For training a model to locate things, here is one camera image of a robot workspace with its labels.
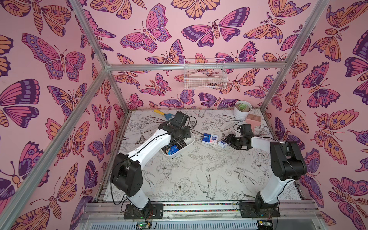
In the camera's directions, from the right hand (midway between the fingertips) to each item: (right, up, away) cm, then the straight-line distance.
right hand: (223, 141), depth 98 cm
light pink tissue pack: (-1, -2, -1) cm, 2 cm away
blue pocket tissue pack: (-12, +2, +2) cm, 12 cm away
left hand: (-24, +8, -12) cm, 28 cm away
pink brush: (+27, +15, +15) cm, 35 cm away
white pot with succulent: (+15, +24, +8) cm, 29 cm away
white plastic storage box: (-24, 0, +2) cm, 24 cm away
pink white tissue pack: (-7, +1, +1) cm, 7 cm away
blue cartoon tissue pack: (-34, -4, -6) cm, 35 cm away
